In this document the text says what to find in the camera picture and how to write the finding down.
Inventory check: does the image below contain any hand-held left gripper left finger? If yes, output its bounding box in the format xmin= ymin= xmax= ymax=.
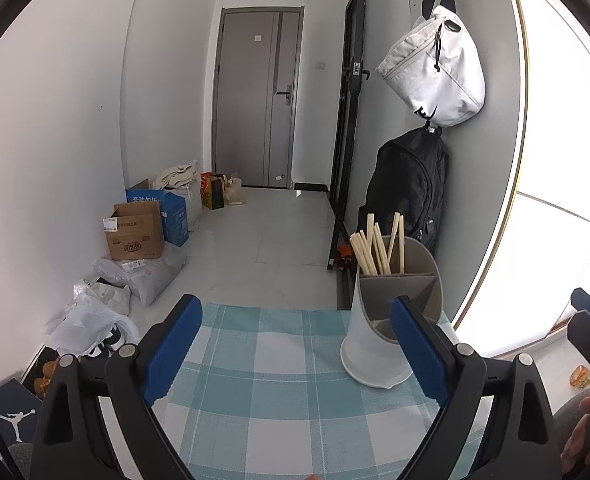
xmin=30 ymin=294 xmax=205 ymax=480

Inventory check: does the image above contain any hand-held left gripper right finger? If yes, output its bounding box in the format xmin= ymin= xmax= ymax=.
xmin=390 ymin=296 xmax=562 ymax=480

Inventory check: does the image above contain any white utensil holder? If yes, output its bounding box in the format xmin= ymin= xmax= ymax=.
xmin=340 ymin=234 xmax=443 ymax=389

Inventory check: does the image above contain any bunch of wooden chopsticks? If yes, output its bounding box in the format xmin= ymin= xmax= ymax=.
xmin=349 ymin=212 xmax=406 ymax=277

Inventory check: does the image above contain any person's right hand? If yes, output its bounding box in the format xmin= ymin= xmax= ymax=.
xmin=560 ymin=392 xmax=590 ymax=476

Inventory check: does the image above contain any grey parcel bag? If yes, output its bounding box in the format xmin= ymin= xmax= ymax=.
xmin=94 ymin=242 xmax=188 ymax=307

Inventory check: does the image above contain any white parcel bag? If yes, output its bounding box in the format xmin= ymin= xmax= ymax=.
xmin=72 ymin=280 xmax=132 ymax=313

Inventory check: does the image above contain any white plastic bag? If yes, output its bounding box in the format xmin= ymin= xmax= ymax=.
xmin=49 ymin=294 xmax=140 ymax=358

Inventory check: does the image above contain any teal checked tablecloth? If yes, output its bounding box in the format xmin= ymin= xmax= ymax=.
xmin=147 ymin=302 xmax=486 ymax=480

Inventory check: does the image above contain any brown cardboard box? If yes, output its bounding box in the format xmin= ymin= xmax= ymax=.
xmin=104 ymin=202 xmax=167 ymax=262

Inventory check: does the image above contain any orange black tool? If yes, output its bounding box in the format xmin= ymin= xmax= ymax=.
xmin=336 ymin=246 xmax=360 ymax=272

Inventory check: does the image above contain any blue cardboard box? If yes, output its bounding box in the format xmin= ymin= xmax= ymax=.
xmin=126 ymin=178 xmax=191 ymax=248

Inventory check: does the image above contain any translucent plastic bag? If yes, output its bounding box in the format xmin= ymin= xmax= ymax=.
xmin=182 ymin=180 xmax=203 ymax=233

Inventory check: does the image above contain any black paper bag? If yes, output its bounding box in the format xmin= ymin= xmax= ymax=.
xmin=202 ymin=175 xmax=226 ymax=211

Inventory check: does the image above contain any red snack bag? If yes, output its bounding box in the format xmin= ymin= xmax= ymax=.
xmin=200 ymin=172 xmax=216 ymax=208

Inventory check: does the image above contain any black backpack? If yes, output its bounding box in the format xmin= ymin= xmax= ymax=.
xmin=357 ymin=127 xmax=451 ymax=256

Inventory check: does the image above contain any beige plastic bag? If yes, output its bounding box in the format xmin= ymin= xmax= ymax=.
xmin=222 ymin=174 xmax=247 ymax=207

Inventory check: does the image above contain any cream cloth tote bag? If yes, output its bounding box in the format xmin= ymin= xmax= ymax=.
xmin=154 ymin=159 xmax=200 ymax=192

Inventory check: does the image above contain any black shoebox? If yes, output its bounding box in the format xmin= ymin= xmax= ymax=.
xmin=0 ymin=377 xmax=43 ymax=448

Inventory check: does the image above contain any grey door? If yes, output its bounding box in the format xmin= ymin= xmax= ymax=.
xmin=214 ymin=6 xmax=305 ymax=190

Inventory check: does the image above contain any white sling bag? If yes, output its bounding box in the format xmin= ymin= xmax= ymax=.
xmin=375 ymin=0 xmax=487 ymax=128

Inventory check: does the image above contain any wooden window frame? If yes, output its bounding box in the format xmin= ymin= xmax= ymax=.
xmin=448 ymin=0 xmax=590 ymax=331

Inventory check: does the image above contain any black door frame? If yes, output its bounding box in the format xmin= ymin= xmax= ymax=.
xmin=326 ymin=0 xmax=372 ymax=272

